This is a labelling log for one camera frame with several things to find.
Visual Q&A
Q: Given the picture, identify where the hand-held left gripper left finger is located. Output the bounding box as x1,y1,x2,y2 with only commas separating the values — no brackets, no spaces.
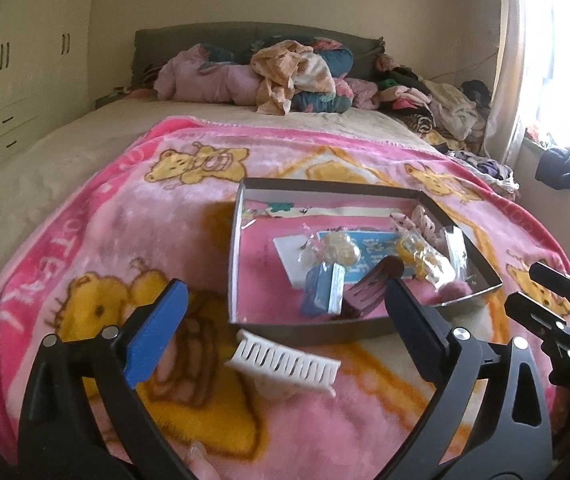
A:
17,279,201,480

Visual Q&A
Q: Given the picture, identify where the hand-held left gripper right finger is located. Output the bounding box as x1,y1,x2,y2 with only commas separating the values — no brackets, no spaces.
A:
380,276,553,480

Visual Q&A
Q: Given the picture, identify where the pink fluffy hair tie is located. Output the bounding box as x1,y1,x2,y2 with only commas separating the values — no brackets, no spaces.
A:
438,280,473,303

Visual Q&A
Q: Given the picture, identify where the brown pink hair clip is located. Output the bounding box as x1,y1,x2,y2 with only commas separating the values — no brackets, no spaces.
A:
337,256,406,318

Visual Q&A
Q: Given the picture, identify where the yellow item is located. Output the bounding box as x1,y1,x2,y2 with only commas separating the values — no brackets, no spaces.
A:
395,232,456,291

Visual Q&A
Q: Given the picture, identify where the clear plastic packet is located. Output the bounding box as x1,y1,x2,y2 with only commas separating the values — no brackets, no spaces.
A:
440,225,473,281

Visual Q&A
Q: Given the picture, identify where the blue packaged box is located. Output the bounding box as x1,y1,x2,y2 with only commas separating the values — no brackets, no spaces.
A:
300,262,348,317

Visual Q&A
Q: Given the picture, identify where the clear hair claw clip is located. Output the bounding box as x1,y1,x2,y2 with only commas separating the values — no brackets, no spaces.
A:
297,230,361,267

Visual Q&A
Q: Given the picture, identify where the grey cardboard box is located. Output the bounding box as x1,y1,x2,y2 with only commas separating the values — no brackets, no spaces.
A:
227,177,503,346

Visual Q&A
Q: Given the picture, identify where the white hair claw clip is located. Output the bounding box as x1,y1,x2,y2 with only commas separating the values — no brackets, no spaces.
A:
224,329,342,400

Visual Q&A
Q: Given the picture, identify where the person's left hand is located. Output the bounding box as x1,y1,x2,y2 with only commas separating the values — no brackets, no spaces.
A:
185,442,236,480

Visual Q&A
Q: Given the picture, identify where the blue printed card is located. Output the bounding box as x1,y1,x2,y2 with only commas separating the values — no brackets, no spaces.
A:
272,230,416,281

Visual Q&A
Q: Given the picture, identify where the pink bear print blanket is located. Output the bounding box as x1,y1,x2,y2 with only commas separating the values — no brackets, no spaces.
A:
0,115,570,480

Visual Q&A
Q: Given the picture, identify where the pile of mixed clothes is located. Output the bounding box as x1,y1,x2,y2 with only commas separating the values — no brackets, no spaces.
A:
335,55,521,196

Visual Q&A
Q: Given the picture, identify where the cream curtain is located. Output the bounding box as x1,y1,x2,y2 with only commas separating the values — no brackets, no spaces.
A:
485,0,556,171

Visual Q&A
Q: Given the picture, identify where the pink floral quilt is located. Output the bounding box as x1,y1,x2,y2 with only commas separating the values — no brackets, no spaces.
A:
155,45,266,106

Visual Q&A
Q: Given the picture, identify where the teal floral duvet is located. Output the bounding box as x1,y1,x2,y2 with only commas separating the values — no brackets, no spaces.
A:
255,35,356,113

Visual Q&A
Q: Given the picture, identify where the yellow patterned cloth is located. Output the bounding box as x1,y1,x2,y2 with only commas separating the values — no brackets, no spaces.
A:
250,40,337,116

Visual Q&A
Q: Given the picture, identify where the white wardrobe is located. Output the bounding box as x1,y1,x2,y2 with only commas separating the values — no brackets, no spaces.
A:
0,0,100,161

